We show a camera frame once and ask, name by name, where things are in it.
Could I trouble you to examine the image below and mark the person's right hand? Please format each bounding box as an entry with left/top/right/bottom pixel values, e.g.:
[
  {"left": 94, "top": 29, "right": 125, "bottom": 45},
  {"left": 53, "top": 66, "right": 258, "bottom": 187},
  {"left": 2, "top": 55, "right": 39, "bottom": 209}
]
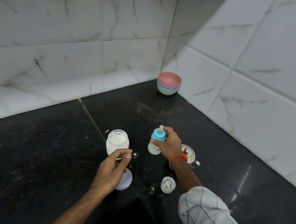
[{"left": 147, "top": 124, "right": 186, "bottom": 163}]

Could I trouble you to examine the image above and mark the person's left hand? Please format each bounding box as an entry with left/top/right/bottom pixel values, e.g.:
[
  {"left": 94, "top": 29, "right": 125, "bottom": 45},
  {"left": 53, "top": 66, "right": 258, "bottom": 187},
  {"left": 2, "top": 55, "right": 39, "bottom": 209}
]
[{"left": 88, "top": 144, "right": 133, "bottom": 204}]

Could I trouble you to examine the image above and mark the clear baby bottle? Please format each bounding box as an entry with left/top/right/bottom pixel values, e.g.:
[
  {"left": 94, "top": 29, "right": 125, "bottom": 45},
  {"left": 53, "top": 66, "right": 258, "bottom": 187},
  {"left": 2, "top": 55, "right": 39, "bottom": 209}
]
[{"left": 147, "top": 124, "right": 168, "bottom": 157}]

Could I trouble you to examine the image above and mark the lilac jar lid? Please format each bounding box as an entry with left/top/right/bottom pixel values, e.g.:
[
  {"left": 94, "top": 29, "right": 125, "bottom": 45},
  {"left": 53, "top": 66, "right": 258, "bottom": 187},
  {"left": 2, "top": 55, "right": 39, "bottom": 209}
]
[{"left": 115, "top": 167, "right": 134, "bottom": 192}]

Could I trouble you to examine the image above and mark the small steel kettle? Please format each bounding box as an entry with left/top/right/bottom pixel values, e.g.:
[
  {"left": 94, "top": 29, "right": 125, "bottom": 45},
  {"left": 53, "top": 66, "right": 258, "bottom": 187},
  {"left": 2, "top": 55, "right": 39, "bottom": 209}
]
[{"left": 178, "top": 144, "right": 203, "bottom": 169}]

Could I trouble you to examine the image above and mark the jar of white powder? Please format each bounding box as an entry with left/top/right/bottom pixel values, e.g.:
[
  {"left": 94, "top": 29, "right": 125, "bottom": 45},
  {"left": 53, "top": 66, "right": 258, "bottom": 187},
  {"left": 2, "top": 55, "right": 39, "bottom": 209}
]
[{"left": 104, "top": 127, "right": 132, "bottom": 159}]

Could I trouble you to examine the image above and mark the translucent white bottle cap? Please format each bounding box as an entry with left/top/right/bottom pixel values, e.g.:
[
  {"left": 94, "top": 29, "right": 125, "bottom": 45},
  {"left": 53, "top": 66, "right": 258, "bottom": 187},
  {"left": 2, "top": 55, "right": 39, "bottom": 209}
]
[{"left": 159, "top": 176, "right": 177, "bottom": 195}]

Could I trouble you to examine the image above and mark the mint green scoop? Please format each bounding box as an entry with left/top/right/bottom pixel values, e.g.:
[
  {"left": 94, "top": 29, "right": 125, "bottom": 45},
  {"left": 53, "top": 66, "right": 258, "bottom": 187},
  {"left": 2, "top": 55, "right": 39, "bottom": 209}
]
[{"left": 107, "top": 132, "right": 127, "bottom": 162}]

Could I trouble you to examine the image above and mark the person's left forearm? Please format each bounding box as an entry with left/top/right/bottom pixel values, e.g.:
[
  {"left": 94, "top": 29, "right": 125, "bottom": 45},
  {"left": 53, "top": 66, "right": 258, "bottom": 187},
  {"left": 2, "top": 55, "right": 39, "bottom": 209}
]
[{"left": 45, "top": 182, "right": 108, "bottom": 224}]

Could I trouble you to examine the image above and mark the person's right forearm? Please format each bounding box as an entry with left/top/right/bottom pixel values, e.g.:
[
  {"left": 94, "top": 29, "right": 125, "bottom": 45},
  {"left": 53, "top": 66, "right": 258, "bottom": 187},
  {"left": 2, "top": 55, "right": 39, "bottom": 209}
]
[{"left": 166, "top": 156, "right": 207, "bottom": 197}]

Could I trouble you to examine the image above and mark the green bowl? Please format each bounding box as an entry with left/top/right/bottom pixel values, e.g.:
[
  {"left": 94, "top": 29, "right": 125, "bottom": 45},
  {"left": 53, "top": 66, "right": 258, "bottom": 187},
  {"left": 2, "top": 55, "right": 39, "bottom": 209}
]
[{"left": 156, "top": 85, "right": 180, "bottom": 98}]

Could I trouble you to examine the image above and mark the blue bowl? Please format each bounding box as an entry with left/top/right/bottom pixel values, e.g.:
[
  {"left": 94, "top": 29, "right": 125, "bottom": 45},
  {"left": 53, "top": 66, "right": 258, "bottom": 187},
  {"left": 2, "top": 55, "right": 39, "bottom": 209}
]
[{"left": 156, "top": 83, "right": 181, "bottom": 92}]

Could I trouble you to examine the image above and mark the pink bowl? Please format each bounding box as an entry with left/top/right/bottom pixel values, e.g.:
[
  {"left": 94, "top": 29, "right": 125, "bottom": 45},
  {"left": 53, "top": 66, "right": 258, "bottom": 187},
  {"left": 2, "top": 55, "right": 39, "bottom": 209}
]
[{"left": 156, "top": 70, "right": 183, "bottom": 89}]

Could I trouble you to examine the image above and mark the red thread bracelet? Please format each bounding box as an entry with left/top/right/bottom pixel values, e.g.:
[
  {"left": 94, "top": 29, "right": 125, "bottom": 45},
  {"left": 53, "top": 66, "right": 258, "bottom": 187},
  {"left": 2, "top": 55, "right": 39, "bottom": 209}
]
[{"left": 168, "top": 151, "right": 189, "bottom": 170}]

